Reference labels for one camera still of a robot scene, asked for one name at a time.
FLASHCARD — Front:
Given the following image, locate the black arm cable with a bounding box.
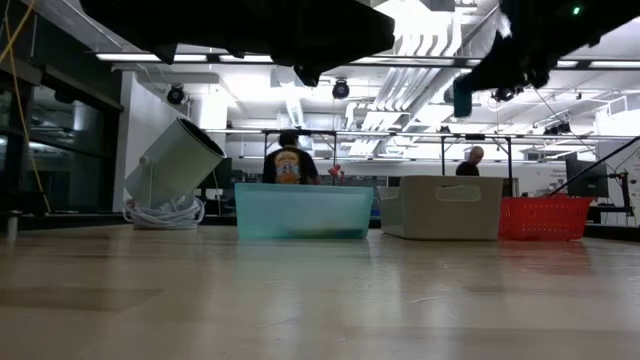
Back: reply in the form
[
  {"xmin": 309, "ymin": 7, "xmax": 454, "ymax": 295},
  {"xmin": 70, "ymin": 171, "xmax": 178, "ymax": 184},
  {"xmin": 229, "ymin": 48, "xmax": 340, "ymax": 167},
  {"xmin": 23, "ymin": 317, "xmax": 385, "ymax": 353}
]
[{"xmin": 548, "ymin": 134, "xmax": 640, "ymax": 197}]

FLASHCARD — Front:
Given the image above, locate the green translucent plastic bin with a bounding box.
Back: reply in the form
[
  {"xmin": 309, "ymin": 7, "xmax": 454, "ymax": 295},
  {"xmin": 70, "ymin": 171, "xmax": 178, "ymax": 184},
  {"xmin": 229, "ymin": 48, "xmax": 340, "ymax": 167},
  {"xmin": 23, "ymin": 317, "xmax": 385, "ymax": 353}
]
[{"xmin": 234, "ymin": 182, "xmax": 375, "ymax": 240}]

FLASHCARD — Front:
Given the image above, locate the red plastic mesh basket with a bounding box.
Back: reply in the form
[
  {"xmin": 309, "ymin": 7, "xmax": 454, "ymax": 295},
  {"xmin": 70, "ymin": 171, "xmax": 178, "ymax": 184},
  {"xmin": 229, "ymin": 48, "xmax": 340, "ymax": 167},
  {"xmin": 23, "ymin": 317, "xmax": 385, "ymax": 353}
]
[{"xmin": 498, "ymin": 196, "xmax": 595, "ymax": 242}]

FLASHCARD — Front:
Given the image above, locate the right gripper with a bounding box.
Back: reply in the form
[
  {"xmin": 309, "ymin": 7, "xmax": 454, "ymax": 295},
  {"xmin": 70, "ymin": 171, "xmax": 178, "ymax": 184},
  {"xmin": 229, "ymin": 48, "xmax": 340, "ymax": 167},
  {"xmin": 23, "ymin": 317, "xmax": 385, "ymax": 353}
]
[{"xmin": 452, "ymin": 0, "xmax": 571, "ymax": 94}]

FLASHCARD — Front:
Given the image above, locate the person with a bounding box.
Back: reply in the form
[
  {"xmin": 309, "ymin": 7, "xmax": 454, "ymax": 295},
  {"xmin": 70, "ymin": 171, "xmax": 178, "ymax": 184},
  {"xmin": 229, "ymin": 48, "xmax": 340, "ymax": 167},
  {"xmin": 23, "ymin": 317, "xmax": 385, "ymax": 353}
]
[
  {"xmin": 455, "ymin": 145, "xmax": 485, "ymax": 177},
  {"xmin": 262, "ymin": 130, "xmax": 321, "ymax": 185}
]

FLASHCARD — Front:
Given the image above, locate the yellow extension cable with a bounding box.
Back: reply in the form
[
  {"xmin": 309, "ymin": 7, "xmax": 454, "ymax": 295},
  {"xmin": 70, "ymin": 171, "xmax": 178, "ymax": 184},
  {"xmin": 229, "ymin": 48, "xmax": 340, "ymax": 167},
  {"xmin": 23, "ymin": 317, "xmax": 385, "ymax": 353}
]
[{"xmin": 0, "ymin": 0, "xmax": 52, "ymax": 215}]

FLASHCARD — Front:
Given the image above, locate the black computer monitor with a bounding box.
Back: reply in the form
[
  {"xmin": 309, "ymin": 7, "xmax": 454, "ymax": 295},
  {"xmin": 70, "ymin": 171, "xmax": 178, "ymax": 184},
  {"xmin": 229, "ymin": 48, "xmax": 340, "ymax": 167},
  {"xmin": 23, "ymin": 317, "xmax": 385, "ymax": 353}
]
[{"xmin": 565, "ymin": 158, "xmax": 610, "ymax": 199}]

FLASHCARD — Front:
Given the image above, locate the ceiling light rail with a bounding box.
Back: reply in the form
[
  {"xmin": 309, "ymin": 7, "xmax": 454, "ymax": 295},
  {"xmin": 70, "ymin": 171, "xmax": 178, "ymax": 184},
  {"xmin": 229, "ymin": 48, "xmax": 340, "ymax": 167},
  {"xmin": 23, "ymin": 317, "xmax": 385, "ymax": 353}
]
[{"xmin": 94, "ymin": 52, "xmax": 640, "ymax": 70}]

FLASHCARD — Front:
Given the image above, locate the grey plastic bin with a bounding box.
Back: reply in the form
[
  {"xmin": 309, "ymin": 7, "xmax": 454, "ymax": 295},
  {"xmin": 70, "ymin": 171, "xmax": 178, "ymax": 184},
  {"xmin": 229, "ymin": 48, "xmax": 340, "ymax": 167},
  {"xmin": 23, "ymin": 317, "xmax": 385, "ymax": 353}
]
[{"xmin": 377, "ymin": 174, "xmax": 505, "ymax": 241}]

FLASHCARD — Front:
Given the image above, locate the white cylindrical desk lamp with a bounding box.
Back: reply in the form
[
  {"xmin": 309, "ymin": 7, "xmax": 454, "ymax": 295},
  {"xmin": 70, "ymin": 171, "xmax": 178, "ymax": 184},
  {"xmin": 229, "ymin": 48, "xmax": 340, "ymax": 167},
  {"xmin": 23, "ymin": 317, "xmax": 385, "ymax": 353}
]
[{"xmin": 123, "ymin": 117, "xmax": 227, "ymax": 211}]

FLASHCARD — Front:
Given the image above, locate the white coiled lamp cable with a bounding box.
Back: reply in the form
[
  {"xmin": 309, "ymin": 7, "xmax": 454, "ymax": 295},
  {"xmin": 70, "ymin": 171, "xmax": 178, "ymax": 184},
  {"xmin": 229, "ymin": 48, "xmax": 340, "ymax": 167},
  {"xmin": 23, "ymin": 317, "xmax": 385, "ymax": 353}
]
[{"xmin": 122, "ymin": 197, "xmax": 206, "ymax": 230}]

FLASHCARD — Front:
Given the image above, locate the small metal post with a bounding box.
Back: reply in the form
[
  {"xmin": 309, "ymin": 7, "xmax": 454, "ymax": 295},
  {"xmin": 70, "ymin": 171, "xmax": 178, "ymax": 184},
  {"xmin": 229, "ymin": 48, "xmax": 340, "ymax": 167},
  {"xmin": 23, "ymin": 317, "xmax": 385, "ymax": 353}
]
[{"xmin": 4, "ymin": 209, "xmax": 24, "ymax": 240}]

